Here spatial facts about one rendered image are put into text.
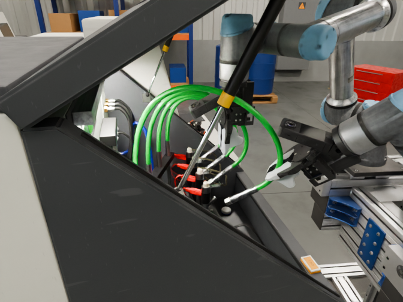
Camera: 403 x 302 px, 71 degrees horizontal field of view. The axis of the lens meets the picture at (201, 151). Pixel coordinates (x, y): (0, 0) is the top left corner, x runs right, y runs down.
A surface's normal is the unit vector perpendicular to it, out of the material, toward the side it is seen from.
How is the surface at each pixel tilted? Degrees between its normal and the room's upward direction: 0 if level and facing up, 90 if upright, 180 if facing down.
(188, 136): 90
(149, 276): 90
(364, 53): 90
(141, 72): 90
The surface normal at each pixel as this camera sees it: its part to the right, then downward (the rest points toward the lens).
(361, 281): 0.01, -0.90
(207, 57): 0.10, 0.43
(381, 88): -0.86, 0.22
